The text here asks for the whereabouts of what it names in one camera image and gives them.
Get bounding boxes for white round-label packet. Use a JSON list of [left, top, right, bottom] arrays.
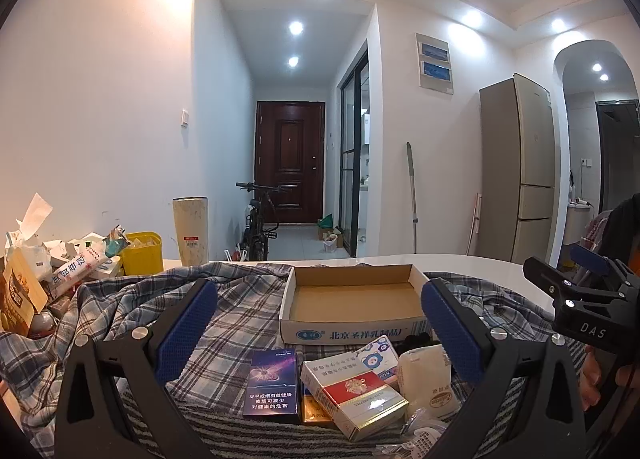
[[397, 344, 461, 421]]

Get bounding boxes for shallow cardboard box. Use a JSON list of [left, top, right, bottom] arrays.
[[278, 263, 434, 345]]

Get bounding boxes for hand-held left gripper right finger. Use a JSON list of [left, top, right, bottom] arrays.
[[420, 277, 588, 459]]

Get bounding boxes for person's right hand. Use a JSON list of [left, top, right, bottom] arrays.
[[580, 346, 640, 411]]

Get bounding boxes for wall electrical panel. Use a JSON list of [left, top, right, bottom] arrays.
[[415, 32, 455, 95]]

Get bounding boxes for blue plaid shirt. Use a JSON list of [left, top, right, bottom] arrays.
[[0, 261, 593, 459]]

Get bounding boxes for black bicycle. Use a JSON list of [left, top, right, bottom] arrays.
[[235, 182, 301, 263]]

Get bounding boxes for green and white packet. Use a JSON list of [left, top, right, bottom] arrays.
[[102, 224, 132, 256]]

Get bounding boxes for person's dark clothing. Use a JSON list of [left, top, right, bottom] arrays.
[[596, 198, 640, 276]]

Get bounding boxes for white packet with pink lettering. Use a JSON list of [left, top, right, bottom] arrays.
[[46, 245, 109, 301]]

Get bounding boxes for dark interior door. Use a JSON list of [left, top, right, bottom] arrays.
[[594, 99, 640, 220]]

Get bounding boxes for clear plastic packet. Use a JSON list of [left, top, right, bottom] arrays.
[[400, 411, 452, 442]]

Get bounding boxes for cardboard boxes on floor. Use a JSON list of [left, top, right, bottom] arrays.
[[317, 213, 346, 254]]

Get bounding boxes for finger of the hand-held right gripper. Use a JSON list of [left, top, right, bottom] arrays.
[[570, 242, 639, 293], [523, 255, 609, 308]]

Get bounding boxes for cream speckled cylinder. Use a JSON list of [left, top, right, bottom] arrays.
[[172, 196, 210, 268]]

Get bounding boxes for red and white cigarette pack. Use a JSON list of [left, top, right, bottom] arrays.
[[300, 356, 410, 442]]

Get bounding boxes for orange cigarette pack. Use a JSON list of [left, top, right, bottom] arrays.
[[301, 385, 337, 428]]

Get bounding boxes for yellow plastic container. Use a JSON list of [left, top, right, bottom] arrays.
[[121, 232, 165, 276]]

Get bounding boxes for dark blue cigarette pack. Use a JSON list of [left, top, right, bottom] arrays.
[[242, 347, 301, 424]]

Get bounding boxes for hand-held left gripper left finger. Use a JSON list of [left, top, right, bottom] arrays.
[[55, 279, 219, 459]]

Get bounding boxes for brown snack bag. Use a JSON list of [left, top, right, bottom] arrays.
[[0, 245, 49, 336]]

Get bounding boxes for white board with red edge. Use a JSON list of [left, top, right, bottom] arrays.
[[466, 193, 484, 256]]

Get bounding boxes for grey mop handle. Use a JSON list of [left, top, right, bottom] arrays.
[[405, 142, 420, 254]]

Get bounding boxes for black framed glass door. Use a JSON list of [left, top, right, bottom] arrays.
[[337, 51, 371, 258]]

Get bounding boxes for dark brown entrance door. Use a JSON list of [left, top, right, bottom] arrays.
[[254, 101, 326, 226]]

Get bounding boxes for beige refrigerator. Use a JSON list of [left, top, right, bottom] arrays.
[[478, 73, 557, 266]]

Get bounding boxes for blue patterned tissue packet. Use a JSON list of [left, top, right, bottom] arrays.
[[350, 334, 404, 390]]

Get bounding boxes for torn white wrapper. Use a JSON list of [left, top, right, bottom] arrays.
[[15, 192, 54, 241]]

